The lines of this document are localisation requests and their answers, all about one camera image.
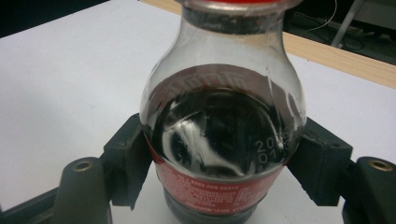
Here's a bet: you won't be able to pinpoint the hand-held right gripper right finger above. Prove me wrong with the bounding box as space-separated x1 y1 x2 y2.
285 117 355 207

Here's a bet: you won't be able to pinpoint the white floor cable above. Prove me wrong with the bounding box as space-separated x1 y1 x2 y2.
306 0 339 34

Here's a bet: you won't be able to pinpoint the black floor cables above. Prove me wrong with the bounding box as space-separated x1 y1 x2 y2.
288 10 365 52

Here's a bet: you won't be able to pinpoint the cola bottle with red cap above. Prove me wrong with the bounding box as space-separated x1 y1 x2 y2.
138 0 308 224

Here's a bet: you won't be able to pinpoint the white table mat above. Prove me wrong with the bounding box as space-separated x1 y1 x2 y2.
0 0 396 224

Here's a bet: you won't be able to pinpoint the desk with white legs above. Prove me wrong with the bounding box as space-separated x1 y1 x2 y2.
330 0 396 49

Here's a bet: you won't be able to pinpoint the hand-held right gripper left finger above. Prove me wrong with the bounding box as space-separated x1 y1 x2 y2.
102 113 154 211

